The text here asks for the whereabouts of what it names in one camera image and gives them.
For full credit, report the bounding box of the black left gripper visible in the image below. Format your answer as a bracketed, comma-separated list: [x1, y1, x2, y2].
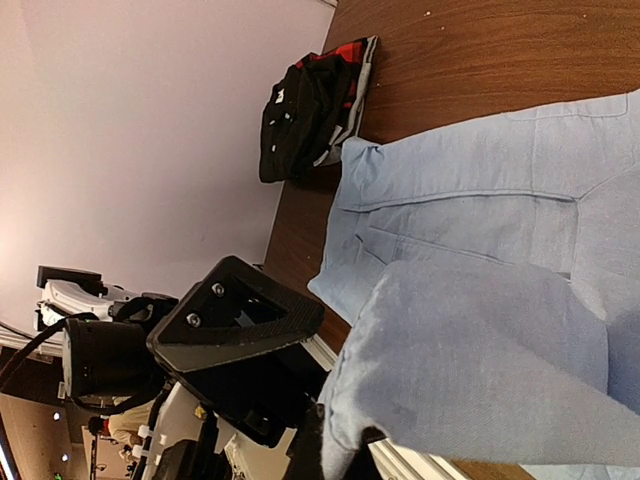
[147, 256, 327, 448]

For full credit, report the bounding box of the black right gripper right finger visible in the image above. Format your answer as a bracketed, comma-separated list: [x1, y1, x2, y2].
[344, 427, 386, 480]

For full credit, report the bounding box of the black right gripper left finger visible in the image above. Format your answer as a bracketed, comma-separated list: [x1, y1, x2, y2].
[282, 404, 324, 480]

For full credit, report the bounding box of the light blue long sleeve shirt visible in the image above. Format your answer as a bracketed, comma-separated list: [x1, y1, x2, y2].
[309, 91, 639, 479]

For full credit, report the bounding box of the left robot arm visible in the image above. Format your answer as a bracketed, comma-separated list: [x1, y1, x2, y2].
[36, 256, 326, 479]

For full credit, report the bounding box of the person in background room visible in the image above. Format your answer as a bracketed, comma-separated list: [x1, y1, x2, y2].
[87, 400, 154, 448]

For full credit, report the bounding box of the grey folded shirt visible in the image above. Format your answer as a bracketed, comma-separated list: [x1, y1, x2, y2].
[297, 35, 378, 167]

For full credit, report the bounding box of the red black plaid shirt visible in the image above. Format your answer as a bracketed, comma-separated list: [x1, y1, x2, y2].
[294, 36, 377, 115]

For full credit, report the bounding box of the front aluminium frame rail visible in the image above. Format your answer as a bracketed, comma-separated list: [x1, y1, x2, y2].
[302, 335, 470, 480]

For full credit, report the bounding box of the left black camera cable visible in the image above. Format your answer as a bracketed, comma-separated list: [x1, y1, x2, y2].
[0, 312, 101, 396]

